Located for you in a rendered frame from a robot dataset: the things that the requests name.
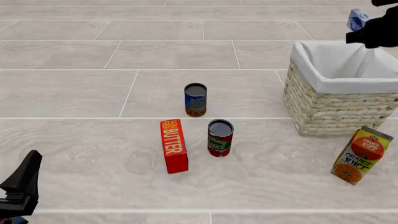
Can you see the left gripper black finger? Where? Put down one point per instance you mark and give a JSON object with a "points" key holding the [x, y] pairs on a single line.
{"points": [[25, 170]]}

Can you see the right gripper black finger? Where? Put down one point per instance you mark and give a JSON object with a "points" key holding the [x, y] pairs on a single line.
{"points": [[357, 37]]}

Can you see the woven cream wicker basket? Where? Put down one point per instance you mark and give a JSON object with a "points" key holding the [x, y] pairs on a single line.
{"points": [[329, 112]]}

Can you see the red butter box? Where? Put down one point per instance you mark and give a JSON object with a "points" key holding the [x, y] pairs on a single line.
{"points": [[174, 149]]}

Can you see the blue soup can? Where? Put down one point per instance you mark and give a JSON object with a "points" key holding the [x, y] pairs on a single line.
{"points": [[195, 102]]}

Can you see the white cloth basket liner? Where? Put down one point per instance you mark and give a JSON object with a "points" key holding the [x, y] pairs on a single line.
{"points": [[335, 67]]}

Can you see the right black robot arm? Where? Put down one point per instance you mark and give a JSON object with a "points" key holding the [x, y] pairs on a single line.
{"points": [[385, 2]]}

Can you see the red tomato sauce can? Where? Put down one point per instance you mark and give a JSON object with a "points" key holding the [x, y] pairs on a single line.
{"points": [[220, 142]]}

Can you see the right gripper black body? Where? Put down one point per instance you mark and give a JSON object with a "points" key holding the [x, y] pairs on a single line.
{"points": [[385, 32]]}

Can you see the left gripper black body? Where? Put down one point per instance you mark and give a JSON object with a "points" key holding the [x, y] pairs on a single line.
{"points": [[18, 205]]}

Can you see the yellow orange juice carton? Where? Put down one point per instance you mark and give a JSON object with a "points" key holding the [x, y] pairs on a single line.
{"points": [[357, 158]]}

